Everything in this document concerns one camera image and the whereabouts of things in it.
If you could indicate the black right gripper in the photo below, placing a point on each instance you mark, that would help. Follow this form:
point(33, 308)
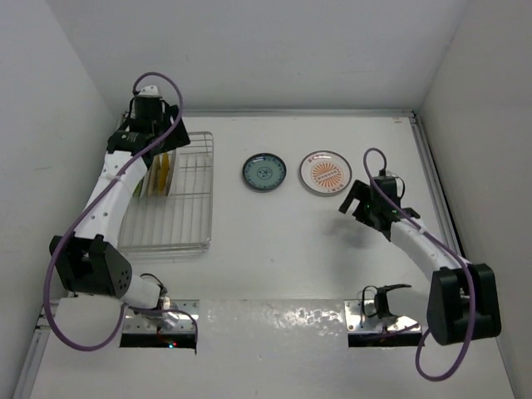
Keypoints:
point(357, 191)

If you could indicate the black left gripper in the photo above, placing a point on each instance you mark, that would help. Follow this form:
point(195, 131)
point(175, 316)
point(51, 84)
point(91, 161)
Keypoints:
point(176, 140)

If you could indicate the white plate orange sunburst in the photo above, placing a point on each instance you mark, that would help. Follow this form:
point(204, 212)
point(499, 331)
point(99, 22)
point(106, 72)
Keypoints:
point(325, 173)

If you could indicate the yellow plate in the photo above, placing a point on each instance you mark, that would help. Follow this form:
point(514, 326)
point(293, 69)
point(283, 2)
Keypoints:
point(163, 174)

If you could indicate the teal blue patterned plate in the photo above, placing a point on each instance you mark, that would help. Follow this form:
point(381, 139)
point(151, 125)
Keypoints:
point(264, 172)

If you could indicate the plain white plate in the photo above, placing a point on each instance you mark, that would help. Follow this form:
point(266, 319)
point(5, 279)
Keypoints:
point(174, 156)

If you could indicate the large white plate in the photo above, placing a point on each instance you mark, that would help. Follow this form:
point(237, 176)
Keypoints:
point(146, 186)

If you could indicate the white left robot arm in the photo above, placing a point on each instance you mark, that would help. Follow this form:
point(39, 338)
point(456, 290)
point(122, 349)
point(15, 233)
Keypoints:
point(89, 261)

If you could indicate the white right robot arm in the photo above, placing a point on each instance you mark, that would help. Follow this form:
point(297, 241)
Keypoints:
point(459, 291)

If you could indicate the beige plate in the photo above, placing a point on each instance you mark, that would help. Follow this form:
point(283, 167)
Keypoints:
point(153, 187)

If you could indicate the lime green plate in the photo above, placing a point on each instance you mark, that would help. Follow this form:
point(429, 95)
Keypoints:
point(138, 189)

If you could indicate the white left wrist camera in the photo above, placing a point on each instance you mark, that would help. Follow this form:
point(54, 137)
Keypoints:
point(150, 91)

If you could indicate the metal wire dish rack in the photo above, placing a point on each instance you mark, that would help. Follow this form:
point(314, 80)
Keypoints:
point(181, 221)

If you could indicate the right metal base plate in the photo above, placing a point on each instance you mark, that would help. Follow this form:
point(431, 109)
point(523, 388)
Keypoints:
point(359, 324)

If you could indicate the metal base plate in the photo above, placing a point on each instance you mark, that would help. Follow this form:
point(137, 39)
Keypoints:
point(359, 324)
point(178, 320)

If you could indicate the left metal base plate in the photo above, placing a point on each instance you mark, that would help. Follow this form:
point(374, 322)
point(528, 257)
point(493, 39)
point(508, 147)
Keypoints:
point(178, 320)

